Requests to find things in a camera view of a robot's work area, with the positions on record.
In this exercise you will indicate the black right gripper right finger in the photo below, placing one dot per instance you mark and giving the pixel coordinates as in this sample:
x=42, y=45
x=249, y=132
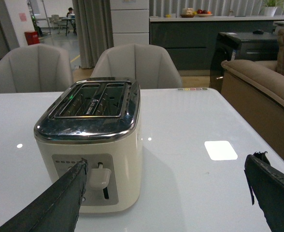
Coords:
x=266, y=184

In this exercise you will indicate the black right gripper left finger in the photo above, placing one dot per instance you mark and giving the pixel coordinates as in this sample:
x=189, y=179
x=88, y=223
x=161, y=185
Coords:
x=56, y=209

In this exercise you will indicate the cream and chrome toaster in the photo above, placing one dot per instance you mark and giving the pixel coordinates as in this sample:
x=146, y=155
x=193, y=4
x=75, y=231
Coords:
x=98, y=120

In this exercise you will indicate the beige sofa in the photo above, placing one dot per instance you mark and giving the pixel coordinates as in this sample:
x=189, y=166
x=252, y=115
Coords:
x=256, y=90

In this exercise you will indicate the grey chair on left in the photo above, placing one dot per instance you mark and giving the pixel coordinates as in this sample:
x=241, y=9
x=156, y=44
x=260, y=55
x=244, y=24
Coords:
x=35, y=68

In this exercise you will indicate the grey chair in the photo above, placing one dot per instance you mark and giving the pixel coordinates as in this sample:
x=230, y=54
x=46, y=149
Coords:
x=35, y=68
x=150, y=65

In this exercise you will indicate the black side table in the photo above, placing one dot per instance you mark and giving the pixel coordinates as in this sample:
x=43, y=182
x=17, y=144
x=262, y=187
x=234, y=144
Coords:
x=240, y=45

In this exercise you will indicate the black computer mouse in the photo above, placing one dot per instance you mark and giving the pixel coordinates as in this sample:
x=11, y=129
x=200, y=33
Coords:
x=258, y=31

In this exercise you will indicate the grey chair on right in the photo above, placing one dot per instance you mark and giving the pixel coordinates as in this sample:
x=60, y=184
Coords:
x=150, y=65

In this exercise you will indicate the dark grey kitchen counter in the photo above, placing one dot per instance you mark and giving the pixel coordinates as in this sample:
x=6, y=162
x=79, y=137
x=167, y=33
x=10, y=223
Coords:
x=191, y=42

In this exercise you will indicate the white potted plant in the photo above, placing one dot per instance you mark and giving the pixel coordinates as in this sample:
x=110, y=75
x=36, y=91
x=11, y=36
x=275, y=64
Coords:
x=270, y=6

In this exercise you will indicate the fruit bowl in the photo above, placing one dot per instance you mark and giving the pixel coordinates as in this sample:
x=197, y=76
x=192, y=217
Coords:
x=203, y=13

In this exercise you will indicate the grey curtain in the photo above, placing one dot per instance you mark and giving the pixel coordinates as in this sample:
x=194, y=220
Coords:
x=94, y=29

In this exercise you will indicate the seated person in background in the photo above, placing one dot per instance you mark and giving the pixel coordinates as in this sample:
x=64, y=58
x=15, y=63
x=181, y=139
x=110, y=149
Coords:
x=71, y=15

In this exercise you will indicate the wooden basket on counter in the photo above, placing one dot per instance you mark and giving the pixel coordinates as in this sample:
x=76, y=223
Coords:
x=187, y=13

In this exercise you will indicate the white drawer cabinet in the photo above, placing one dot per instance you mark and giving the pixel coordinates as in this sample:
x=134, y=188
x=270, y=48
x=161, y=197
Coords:
x=130, y=21

